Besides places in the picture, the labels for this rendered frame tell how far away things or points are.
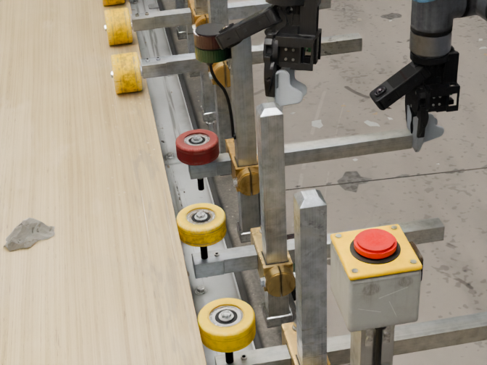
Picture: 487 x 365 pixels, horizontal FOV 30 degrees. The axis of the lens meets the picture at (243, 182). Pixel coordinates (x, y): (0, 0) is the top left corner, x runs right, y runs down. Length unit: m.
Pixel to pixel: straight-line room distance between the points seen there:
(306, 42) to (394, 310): 0.66
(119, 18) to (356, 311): 1.33
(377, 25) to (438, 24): 2.79
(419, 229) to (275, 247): 0.27
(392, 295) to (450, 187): 2.36
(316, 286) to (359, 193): 1.97
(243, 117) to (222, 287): 0.36
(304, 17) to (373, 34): 2.92
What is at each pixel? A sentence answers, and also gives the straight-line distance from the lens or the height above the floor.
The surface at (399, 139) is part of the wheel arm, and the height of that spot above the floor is 0.86.
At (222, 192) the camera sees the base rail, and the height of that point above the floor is 0.70.
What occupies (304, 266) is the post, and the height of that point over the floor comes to 1.02.
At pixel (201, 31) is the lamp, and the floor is 1.14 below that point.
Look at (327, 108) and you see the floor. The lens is 3.70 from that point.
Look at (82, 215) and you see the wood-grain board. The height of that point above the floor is 0.90.
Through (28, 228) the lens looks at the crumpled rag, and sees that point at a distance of 1.49.
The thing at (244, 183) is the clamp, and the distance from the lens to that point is 1.65.
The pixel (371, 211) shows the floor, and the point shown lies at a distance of 3.08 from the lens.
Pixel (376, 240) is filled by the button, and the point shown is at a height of 1.23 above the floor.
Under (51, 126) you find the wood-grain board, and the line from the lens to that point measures 1.81.
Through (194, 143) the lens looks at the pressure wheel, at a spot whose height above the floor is 0.90.
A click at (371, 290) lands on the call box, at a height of 1.20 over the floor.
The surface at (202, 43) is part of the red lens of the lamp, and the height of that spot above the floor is 1.12.
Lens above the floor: 1.74
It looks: 33 degrees down
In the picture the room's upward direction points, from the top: 3 degrees counter-clockwise
